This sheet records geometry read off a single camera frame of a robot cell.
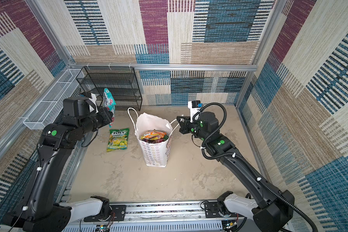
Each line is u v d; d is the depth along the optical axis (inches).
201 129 20.9
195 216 28.7
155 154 30.2
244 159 18.2
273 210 14.6
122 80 41.8
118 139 39.0
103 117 22.0
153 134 31.2
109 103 24.5
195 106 23.5
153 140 32.8
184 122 25.0
